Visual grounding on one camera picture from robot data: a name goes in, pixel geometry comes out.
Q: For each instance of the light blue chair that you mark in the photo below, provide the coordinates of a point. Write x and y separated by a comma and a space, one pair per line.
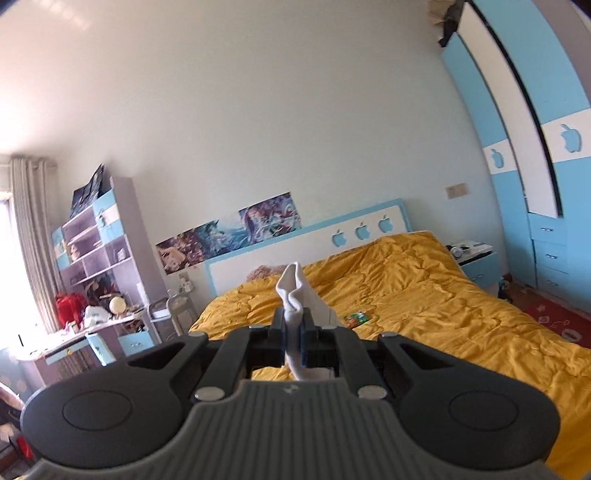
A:
100, 348

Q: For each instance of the white sock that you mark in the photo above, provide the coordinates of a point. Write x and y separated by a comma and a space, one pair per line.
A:
292, 290

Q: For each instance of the round globe lamp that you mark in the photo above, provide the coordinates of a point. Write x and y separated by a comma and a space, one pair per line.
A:
116, 304

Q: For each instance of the small white wall ornament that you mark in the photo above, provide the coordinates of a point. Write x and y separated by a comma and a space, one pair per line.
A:
185, 282

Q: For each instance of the blue and white nightstand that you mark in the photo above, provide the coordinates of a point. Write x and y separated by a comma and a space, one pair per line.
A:
482, 270

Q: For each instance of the grey metal chair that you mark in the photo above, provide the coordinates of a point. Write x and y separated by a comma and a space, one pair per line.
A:
181, 314

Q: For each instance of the white and blue headboard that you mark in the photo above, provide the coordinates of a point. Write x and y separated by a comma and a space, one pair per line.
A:
295, 251

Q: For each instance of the headphones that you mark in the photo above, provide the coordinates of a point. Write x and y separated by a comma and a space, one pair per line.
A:
458, 250

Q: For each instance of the red patterned rug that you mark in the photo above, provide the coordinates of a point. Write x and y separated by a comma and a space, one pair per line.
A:
561, 316

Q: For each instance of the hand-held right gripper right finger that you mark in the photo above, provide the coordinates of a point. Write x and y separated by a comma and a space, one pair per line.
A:
303, 344

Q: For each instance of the pink fluffy pillow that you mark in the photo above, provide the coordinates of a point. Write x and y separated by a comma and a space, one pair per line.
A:
265, 272

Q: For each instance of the dark object on wardrobe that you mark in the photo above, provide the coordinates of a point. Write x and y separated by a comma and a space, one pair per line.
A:
450, 23

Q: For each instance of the red bag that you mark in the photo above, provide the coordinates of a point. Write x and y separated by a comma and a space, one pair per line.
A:
69, 309

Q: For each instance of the beige curtain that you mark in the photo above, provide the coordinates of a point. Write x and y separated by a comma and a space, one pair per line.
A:
32, 240

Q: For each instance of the dark boxes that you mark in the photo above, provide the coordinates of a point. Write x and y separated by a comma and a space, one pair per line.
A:
90, 191

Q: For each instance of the small colourful packet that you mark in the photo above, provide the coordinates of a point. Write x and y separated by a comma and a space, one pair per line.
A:
355, 318

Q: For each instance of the wall poster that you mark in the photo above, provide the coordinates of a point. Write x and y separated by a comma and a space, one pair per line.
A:
198, 244
270, 217

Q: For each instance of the beige wall switch plate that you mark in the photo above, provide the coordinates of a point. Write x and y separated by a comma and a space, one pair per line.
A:
456, 190

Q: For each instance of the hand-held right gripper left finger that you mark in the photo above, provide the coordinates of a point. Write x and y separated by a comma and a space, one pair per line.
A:
282, 339

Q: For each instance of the blue and white wardrobe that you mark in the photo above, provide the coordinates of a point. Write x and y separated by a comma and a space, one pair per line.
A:
526, 152

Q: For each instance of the yellow quilt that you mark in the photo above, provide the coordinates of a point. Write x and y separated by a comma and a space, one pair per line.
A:
443, 304

